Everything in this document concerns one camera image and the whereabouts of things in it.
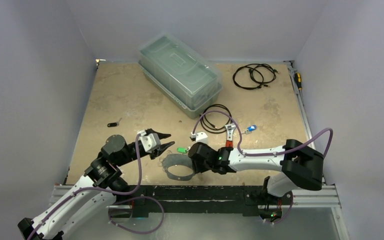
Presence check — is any key with green tag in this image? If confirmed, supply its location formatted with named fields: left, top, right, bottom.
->
left=176, top=146, right=191, bottom=154

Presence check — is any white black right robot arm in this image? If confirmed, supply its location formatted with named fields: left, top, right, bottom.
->
left=187, top=139, right=324, bottom=204

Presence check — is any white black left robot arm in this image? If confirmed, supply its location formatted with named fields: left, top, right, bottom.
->
left=17, top=128, right=174, bottom=240

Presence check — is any key with blue tag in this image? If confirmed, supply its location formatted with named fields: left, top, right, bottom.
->
left=241, top=125, right=257, bottom=135

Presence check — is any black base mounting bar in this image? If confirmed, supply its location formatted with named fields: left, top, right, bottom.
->
left=125, top=184, right=294, bottom=220

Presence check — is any clear plastic storage box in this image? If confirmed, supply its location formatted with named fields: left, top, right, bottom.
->
left=138, top=32, right=223, bottom=119

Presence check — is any yellow black screwdriver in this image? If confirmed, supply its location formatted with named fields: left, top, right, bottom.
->
left=293, top=72, right=303, bottom=91

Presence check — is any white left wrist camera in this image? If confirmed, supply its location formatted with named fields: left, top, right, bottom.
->
left=137, top=128, right=161, bottom=154

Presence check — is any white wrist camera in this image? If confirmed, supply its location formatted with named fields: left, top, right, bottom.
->
left=189, top=131, right=209, bottom=145
left=137, top=128, right=161, bottom=154

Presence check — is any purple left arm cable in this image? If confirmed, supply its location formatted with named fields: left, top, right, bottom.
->
left=26, top=134, right=144, bottom=240

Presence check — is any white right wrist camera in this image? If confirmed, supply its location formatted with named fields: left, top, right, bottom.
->
left=189, top=131, right=209, bottom=145

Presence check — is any adjustable wrench red handle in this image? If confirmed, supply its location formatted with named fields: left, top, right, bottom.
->
left=224, top=122, right=237, bottom=148

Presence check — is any black coiled cable near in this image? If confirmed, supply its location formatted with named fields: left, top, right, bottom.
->
left=199, top=103, right=233, bottom=135

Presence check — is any black coiled cable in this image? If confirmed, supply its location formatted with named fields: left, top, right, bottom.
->
left=232, top=63, right=280, bottom=91
left=199, top=103, right=233, bottom=135

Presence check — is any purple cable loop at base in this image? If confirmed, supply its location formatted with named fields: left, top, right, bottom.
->
left=107, top=196, right=165, bottom=235

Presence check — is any black coiled cable far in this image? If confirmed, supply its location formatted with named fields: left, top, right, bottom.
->
left=232, top=63, right=280, bottom=91

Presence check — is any aluminium frame rail right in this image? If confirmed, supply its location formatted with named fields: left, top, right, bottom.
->
left=284, top=60, right=327, bottom=186

